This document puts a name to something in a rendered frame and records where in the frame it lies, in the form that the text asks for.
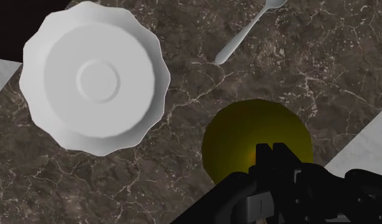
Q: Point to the white scalloped plate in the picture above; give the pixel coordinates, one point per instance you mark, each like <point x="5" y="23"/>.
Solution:
<point x="94" y="80"/>

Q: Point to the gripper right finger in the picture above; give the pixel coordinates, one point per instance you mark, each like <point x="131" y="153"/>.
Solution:
<point x="327" y="192"/>

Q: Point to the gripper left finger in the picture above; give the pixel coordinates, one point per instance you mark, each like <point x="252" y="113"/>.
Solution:
<point x="237" y="189"/>

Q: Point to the white spoon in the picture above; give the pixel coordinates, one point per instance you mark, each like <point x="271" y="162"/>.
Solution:
<point x="237" y="40"/>

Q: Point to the yellow ball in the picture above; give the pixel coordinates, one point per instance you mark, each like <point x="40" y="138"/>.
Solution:
<point x="237" y="133"/>

